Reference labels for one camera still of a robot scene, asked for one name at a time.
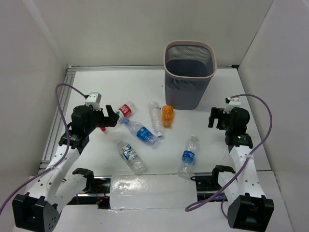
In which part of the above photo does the aluminium frame rail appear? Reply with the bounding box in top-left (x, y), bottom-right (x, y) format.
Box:
top-left (41, 65), bottom-right (239, 162)

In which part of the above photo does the grey mesh waste bin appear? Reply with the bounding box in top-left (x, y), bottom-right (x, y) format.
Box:
top-left (164, 40), bottom-right (217, 110)

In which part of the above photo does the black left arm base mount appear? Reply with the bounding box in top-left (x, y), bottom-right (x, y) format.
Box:
top-left (68, 168), bottom-right (111, 209)

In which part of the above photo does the blue label crushed bottle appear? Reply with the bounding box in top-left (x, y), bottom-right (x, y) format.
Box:
top-left (177, 135), bottom-right (199, 180)

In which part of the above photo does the blue label blue cap bottle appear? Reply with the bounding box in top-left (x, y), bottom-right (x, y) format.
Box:
top-left (123, 118), bottom-right (159, 148)

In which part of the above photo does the green white label bottle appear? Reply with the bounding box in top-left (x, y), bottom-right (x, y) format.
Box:
top-left (117, 141), bottom-right (147, 175)

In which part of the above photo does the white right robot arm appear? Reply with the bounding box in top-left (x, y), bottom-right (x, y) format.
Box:
top-left (208, 107), bottom-right (274, 232)

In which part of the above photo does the clear unlabelled plastic bottle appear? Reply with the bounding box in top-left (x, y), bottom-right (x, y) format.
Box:
top-left (148, 101), bottom-right (164, 139)

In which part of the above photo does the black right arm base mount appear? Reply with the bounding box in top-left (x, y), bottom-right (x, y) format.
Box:
top-left (190, 165), bottom-right (236, 202)

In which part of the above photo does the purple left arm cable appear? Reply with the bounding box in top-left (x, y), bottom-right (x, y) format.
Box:
top-left (0, 83), bottom-right (89, 213)

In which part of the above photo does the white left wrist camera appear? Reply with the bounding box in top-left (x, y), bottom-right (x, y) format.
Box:
top-left (85, 92), bottom-right (102, 111)

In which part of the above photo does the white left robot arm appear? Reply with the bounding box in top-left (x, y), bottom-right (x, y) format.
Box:
top-left (12, 105), bottom-right (119, 232)

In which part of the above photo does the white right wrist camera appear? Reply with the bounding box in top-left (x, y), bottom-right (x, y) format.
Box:
top-left (223, 97), bottom-right (241, 114)

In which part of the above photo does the red label plastic bottle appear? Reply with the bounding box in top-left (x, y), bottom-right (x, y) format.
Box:
top-left (100, 101), bottom-right (138, 132)

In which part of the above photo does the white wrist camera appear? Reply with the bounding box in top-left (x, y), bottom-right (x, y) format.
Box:
top-left (223, 97), bottom-right (241, 114)
top-left (85, 92), bottom-right (102, 111)

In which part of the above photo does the orange plastic bottle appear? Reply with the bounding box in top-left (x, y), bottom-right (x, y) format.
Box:
top-left (162, 105), bottom-right (173, 128)

